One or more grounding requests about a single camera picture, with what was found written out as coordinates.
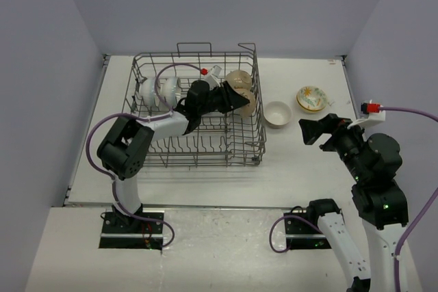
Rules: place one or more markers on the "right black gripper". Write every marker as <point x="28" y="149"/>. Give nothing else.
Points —
<point x="312" y="128"/>

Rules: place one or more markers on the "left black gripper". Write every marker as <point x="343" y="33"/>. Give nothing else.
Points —
<point x="230" y="99"/>

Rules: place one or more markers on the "beige floral bowl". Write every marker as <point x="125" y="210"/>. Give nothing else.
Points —
<point x="239" y="79"/>
<point x="277" y="114"/>
<point x="247" y="110"/>

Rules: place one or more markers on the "white green floral bowl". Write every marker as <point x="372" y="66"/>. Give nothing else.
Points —
<point x="312" y="99"/>

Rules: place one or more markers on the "beige floral bowl front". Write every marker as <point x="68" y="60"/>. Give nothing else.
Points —
<point x="277" y="114"/>

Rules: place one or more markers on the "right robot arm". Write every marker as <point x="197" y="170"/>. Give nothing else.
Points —
<point x="380" y="203"/>

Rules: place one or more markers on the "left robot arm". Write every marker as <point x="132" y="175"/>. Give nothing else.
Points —
<point x="124" y="148"/>

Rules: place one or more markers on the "beige floral bowl back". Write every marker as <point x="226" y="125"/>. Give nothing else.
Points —
<point x="239" y="79"/>

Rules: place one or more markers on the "white blue-striped bowl middle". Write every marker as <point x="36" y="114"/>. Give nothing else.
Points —
<point x="171" y="91"/>

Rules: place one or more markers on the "white blue-striped bowl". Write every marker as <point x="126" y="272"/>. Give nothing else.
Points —
<point x="171" y="91"/>
<point x="148" y="93"/>

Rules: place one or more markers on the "white blue-striped bowl left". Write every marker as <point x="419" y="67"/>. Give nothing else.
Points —
<point x="148" y="93"/>

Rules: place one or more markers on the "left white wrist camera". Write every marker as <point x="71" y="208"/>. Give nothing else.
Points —
<point x="211" y="76"/>

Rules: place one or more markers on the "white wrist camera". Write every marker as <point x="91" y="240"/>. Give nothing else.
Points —
<point x="211" y="76"/>
<point x="373" y="114"/>

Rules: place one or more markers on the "grey wire dish rack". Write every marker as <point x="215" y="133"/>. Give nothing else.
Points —
<point x="218" y="135"/>

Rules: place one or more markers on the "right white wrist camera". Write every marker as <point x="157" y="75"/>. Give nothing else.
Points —
<point x="373" y="114"/>

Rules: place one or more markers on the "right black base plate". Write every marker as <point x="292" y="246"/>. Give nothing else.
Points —
<point x="300" y="236"/>

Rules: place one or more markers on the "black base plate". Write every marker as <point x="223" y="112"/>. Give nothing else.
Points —
<point x="300" y="236"/>
<point x="120" y="232"/>

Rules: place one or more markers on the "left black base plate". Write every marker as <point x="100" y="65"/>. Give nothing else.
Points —
<point x="120" y="232"/>

